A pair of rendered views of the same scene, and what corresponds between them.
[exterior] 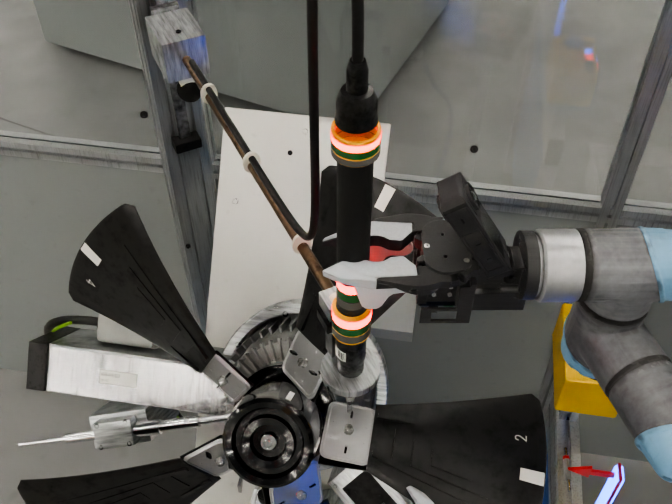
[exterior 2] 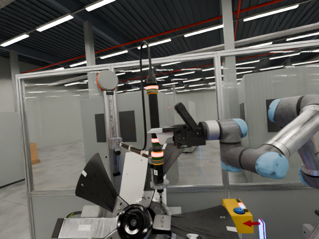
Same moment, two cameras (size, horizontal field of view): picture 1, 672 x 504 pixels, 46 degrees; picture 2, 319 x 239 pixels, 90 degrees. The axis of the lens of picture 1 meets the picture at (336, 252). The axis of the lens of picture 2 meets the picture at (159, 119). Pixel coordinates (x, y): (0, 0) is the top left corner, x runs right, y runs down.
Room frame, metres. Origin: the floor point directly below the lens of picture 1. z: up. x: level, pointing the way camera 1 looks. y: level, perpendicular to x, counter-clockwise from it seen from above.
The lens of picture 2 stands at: (-0.05, 0.00, 1.58)
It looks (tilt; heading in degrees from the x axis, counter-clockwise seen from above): 1 degrees down; 356
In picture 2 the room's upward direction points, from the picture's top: 4 degrees counter-clockwise
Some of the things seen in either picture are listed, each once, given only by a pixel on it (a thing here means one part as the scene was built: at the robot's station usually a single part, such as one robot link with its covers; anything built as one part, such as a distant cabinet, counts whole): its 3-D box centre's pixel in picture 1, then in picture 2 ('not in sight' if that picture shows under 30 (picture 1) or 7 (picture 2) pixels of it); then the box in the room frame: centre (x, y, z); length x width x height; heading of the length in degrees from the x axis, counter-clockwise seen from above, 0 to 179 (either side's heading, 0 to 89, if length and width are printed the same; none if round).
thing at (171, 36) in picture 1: (176, 43); (115, 142); (1.11, 0.25, 1.42); 0.10 x 0.07 x 0.08; 26
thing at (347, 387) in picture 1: (346, 341); (157, 171); (0.55, -0.01, 1.38); 0.09 x 0.07 x 0.10; 26
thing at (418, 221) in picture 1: (413, 235); not in sight; (0.57, -0.08, 1.53); 0.09 x 0.05 x 0.02; 82
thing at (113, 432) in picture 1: (116, 432); not in sight; (0.61, 0.32, 1.08); 0.07 x 0.04 x 0.06; 91
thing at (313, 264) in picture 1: (250, 162); (130, 149); (0.82, 0.12, 1.42); 0.54 x 0.01 x 0.01; 26
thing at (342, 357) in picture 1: (353, 255); (155, 130); (0.54, -0.02, 1.53); 0.04 x 0.04 x 0.46
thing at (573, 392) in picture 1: (587, 361); (236, 215); (0.77, -0.42, 1.02); 0.16 x 0.10 x 0.11; 171
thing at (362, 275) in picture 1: (370, 288); (161, 136); (0.52, -0.03, 1.51); 0.09 x 0.03 x 0.06; 99
